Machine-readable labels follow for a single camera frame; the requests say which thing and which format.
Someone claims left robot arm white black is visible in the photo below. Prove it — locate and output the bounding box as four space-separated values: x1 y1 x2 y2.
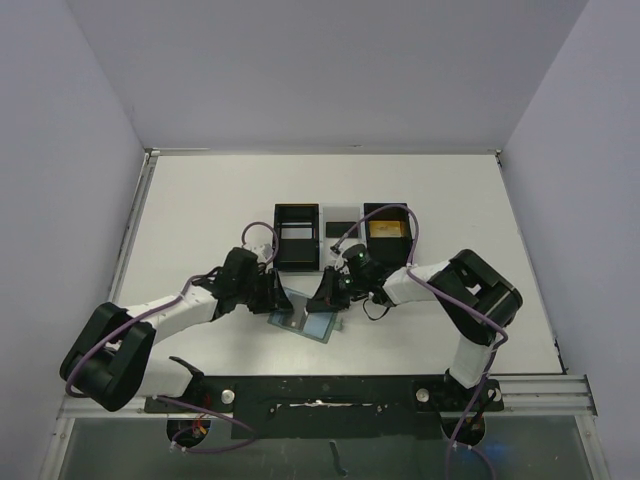
59 247 294 412

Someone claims gold credit card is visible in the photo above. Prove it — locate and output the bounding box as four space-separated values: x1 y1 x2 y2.
368 220 405 238

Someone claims aluminium rail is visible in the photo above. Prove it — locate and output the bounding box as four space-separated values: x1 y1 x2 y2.
107 149 160 303
495 374 598 416

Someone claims black credit card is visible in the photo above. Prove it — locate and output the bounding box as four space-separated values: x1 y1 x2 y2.
325 221 359 239

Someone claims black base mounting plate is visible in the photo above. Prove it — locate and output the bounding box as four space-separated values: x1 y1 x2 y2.
144 374 504 440

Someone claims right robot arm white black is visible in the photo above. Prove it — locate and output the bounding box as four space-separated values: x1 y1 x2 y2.
306 244 523 389

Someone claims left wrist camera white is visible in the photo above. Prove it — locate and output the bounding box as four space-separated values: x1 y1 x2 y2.
245 243 275 264

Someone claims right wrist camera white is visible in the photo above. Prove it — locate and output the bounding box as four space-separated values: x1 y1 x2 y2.
329 239 345 258

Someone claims aluminium front rail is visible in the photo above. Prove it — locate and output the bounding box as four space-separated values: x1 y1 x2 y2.
495 374 598 416

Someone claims silver credit card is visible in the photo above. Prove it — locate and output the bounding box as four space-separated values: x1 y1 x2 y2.
280 225 314 240

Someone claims green card holder wallet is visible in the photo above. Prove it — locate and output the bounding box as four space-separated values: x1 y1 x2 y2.
267 288 343 344

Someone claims aluminium left rail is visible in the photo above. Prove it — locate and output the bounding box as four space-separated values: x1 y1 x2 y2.
107 149 160 303

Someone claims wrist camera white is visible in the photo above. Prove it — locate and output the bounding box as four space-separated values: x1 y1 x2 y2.
245 243 275 264
329 239 345 258

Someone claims black white sorting tray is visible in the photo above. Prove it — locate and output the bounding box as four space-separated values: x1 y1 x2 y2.
273 202 413 273

